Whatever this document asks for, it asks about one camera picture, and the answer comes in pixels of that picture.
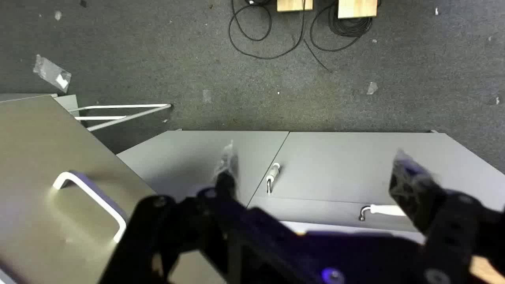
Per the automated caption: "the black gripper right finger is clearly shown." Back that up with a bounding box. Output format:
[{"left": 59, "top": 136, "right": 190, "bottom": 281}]
[{"left": 390, "top": 149, "right": 505, "bottom": 284}]

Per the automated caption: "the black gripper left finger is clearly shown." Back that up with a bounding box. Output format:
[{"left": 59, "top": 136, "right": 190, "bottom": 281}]
[{"left": 100, "top": 141, "right": 250, "bottom": 284}]

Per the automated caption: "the beige file cabinet bottom drawer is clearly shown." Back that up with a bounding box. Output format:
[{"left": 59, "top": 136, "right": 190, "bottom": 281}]
[{"left": 0, "top": 93, "right": 160, "bottom": 284}]

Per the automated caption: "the light grey two-door cabinet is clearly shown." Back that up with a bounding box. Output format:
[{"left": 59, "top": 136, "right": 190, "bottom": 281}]
[{"left": 116, "top": 130, "right": 505, "bottom": 239}]

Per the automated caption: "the wooden furniture leg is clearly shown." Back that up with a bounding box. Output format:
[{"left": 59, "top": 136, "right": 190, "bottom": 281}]
[
  {"left": 336, "top": 0, "right": 381, "bottom": 21},
  {"left": 277, "top": 0, "right": 316, "bottom": 13}
]

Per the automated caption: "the clear plastic scrap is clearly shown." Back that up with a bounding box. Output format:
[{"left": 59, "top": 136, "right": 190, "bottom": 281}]
[{"left": 32, "top": 52, "right": 75, "bottom": 95}]

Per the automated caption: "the small silver cabinet door handle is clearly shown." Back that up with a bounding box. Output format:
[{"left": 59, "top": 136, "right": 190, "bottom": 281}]
[{"left": 264, "top": 161, "right": 283, "bottom": 196}]

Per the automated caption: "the long silver cabinet door handle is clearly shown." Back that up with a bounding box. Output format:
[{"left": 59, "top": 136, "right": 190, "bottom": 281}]
[{"left": 357, "top": 202, "right": 409, "bottom": 223}]

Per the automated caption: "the silver bottom drawer handle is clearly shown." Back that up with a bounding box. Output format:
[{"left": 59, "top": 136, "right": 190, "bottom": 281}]
[{"left": 51, "top": 172, "right": 130, "bottom": 245}]

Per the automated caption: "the white metal wire rack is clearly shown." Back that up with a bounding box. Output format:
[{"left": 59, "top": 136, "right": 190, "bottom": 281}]
[{"left": 73, "top": 103, "right": 174, "bottom": 133}]

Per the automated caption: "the black floor cable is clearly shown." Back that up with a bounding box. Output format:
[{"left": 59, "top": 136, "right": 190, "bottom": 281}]
[
  {"left": 303, "top": 0, "right": 376, "bottom": 73},
  {"left": 228, "top": 0, "right": 308, "bottom": 62}
]

